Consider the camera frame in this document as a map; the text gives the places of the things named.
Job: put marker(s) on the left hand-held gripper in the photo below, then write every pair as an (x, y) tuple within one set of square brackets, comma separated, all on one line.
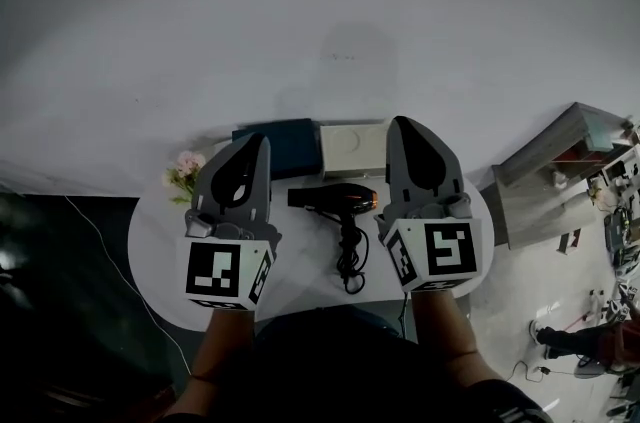
[(227, 223)]

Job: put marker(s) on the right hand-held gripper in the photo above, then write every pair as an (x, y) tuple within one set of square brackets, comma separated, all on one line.
[(425, 211)]

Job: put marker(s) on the grey wooden cabinet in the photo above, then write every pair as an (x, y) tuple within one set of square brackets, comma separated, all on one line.
[(542, 181)]

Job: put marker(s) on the black hair dryer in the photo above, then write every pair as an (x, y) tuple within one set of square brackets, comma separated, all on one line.
[(335, 200)]

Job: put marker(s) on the person's right forearm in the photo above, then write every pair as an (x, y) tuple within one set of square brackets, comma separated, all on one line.
[(445, 336)]

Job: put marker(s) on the person's left forearm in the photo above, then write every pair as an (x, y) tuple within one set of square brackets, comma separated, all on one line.
[(225, 341)]

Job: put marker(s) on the person's dark clothing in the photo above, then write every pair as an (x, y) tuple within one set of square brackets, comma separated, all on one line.
[(350, 371)]

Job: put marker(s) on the beige box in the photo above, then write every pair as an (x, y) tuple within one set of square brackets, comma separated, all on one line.
[(350, 151)]

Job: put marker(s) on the dark blue box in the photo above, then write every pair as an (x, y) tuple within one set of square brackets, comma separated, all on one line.
[(292, 146)]

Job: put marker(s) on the pink flower bunch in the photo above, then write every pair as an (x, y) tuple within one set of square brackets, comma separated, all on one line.
[(184, 168)]

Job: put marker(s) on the white round table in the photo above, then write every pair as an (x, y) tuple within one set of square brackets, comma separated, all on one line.
[(305, 261)]

